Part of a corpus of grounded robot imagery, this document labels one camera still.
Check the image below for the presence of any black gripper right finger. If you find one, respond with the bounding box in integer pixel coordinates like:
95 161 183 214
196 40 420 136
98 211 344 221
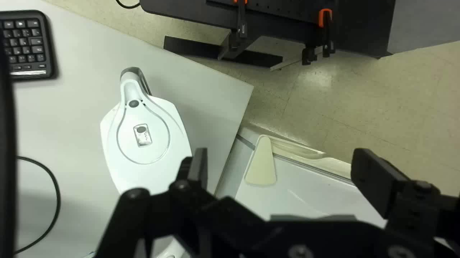
351 148 460 258

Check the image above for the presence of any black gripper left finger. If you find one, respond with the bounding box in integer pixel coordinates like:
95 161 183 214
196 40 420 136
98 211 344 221
95 146 268 258

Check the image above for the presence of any beige cone shaped piece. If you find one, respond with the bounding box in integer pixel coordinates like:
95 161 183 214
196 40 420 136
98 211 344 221
245 134 279 188

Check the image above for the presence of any orange and black clamp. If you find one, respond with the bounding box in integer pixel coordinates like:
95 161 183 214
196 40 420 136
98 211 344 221
301 6 337 66
232 0 252 40

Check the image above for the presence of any grey cabinet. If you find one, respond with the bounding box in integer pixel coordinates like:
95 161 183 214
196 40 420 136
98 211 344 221
387 0 460 55

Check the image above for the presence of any black panel with stand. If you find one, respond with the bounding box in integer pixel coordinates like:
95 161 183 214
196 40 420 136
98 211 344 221
140 0 397 69

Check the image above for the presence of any black computer keyboard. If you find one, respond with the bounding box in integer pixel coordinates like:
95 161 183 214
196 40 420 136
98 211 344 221
0 9 58 82

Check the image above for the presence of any thin black cable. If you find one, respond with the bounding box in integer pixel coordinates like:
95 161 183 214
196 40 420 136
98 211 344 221
13 155 62 255

